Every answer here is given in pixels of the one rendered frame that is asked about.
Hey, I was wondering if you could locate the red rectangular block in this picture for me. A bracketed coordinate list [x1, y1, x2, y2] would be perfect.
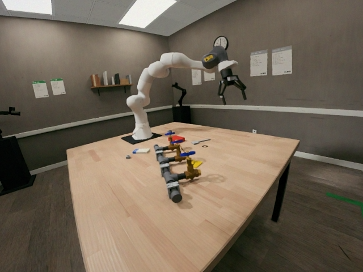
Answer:
[172, 135, 185, 142]

